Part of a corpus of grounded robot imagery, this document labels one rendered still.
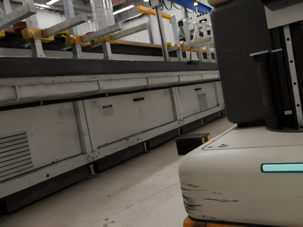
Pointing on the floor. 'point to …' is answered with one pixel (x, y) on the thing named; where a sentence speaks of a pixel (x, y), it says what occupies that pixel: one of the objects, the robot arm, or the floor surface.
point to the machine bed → (91, 125)
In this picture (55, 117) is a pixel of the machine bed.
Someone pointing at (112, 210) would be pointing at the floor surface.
